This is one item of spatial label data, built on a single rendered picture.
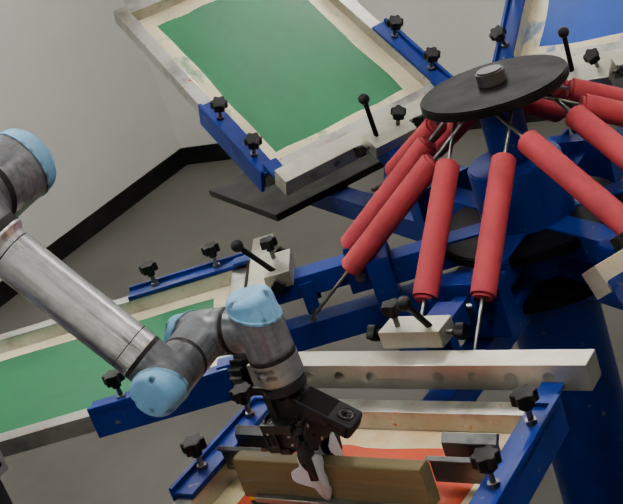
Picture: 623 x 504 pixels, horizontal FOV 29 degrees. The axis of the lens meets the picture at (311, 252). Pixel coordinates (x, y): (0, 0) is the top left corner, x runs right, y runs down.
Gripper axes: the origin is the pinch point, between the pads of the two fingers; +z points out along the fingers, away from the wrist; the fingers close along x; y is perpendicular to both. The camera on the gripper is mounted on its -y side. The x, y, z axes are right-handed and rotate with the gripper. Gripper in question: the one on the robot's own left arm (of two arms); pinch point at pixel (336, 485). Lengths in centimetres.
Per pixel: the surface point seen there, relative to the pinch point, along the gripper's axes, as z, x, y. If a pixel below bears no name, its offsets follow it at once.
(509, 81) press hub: -32, -91, -4
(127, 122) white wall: 47, -386, 381
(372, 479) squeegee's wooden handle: -2.6, 1.6, -8.6
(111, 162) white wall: 61, -361, 382
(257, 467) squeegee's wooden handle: -4.1, 1.4, 13.1
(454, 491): 5.4, -6.2, -16.7
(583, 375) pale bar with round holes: -1.0, -28.6, -32.4
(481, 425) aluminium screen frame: 3.9, -21.7, -15.4
